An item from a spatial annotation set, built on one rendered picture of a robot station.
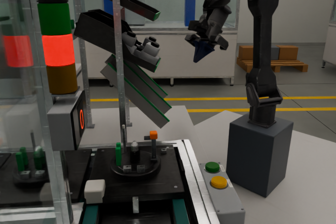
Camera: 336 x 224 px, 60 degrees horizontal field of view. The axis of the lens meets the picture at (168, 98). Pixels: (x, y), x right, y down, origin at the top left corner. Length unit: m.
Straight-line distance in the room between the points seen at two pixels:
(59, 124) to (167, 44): 4.19
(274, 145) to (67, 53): 0.60
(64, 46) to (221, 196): 0.50
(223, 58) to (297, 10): 5.63
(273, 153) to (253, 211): 0.17
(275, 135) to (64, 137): 0.56
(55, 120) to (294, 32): 9.84
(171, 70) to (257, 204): 3.96
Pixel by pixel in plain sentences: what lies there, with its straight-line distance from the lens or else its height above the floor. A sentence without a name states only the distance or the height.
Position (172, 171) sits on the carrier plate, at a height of 0.97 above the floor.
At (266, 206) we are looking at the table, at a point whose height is 0.86.
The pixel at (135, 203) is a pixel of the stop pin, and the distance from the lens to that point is 0.74.
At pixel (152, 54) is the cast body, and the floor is 1.23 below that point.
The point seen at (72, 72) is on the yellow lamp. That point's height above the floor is 1.30.
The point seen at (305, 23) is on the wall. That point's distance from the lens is 10.29.
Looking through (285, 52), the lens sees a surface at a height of 0.31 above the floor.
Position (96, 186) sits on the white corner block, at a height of 0.99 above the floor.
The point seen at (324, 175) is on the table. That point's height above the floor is 0.86.
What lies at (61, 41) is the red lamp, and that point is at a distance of 0.51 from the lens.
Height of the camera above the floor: 1.42
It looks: 19 degrees down
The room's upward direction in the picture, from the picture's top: straight up
